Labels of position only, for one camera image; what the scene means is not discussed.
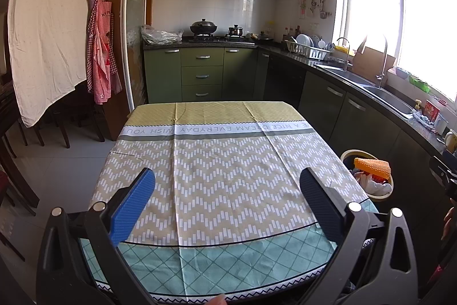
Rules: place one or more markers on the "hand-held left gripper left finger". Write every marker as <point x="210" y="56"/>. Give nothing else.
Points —
<point x="132" y="205"/>

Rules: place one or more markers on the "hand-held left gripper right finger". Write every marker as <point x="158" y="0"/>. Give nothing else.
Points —
<point x="321" y="205"/>

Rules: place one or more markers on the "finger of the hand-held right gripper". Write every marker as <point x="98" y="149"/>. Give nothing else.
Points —
<point x="446" y="176"/>

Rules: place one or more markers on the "white paper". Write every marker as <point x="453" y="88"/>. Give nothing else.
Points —
<point x="380" y="187"/>

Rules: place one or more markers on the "yellow rimmed trash bin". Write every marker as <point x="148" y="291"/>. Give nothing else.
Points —
<point x="382" y="196"/>

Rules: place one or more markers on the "orange foam net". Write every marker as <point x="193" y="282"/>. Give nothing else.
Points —
<point x="373" y="168"/>

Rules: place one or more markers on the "person's right hand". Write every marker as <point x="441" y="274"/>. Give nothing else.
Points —
<point x="449" y="221"/>

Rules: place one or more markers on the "yellow kettle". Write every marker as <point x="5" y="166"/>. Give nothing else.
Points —
<point x="451" y="141"/>

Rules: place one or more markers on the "white cup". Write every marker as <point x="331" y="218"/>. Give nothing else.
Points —
<point x="441" y="124"/>

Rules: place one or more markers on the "red container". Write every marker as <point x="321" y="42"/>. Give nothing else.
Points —
<point x="431" y="111"/>

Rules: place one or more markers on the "steel sink basin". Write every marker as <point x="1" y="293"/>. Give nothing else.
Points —
<point x="348" y="75"/>
<point x="391" y="101"/>

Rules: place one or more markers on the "green basket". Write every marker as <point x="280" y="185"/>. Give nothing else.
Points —
<point x="414" y="80"/>

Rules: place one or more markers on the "patterned tablecloth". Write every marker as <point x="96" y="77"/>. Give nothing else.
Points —
<point x="228" y="162"/>

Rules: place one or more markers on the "dark wooden chair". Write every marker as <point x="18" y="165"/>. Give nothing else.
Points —
<point x="62" y="115"/>
<point x="10" y="155"/>

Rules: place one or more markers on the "tall steel faucet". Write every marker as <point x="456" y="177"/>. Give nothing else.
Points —
<point x="382" y="58"/>

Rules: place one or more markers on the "cardboard sheet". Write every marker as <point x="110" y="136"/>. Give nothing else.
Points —
<point x="371" y="62"/>

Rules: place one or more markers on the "green base cabinets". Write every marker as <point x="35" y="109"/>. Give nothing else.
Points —
<point x="200" y="71"/>

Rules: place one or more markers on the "short steel faucet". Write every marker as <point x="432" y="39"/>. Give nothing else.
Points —
<point x="345" y="51"/>

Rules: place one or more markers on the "red checked apron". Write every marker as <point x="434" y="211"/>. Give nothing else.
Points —
<point x="101" y="51"/>

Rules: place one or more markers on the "dish rack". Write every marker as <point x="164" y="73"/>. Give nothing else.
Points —
<point x="307" y="47"/>

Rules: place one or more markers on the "clear plastic bags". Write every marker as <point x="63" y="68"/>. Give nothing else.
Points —
<point x="159" y="35"/>

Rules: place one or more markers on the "black frying pan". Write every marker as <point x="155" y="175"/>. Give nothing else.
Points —
<point x="265" y="37"/>

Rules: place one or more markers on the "black gas stove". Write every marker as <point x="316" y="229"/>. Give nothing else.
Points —
<point x="217" y="38"/>

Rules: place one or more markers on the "black wok with lid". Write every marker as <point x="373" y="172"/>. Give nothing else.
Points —
<point x="202" y="27"/>

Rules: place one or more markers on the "steel pot with lid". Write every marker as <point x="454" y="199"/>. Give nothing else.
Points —
<point x="235" y="31"/>

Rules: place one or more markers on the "white hanging sheet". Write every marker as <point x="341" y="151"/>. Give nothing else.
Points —
<point x="46" y="26"/>

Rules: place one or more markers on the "hanging kitchen utensils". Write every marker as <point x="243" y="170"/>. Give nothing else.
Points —
<point x="314" y="5"/>

